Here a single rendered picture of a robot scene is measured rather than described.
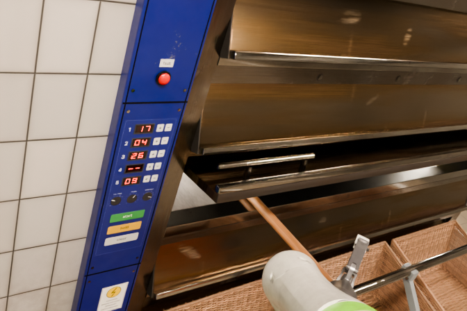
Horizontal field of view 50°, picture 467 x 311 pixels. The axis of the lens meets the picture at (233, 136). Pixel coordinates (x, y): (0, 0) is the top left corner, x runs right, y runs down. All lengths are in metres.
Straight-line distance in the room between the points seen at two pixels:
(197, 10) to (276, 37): 0.26
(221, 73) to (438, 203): 1.64
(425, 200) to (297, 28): 1.42
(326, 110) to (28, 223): 0.87
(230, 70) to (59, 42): 0.41
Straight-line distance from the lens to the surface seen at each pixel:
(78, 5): 0.96
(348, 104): 1.58
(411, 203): 2.39
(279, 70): 1.29
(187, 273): 1.60
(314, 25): 1.30
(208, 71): 1.16
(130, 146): 1.13
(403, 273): 1.68
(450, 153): 1.95
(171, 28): 1.02
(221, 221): 1.53
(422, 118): 1.94
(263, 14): 1.18
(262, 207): 1.57
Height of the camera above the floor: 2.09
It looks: 28 degrees down
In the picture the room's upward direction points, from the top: 19 degrees clockwise
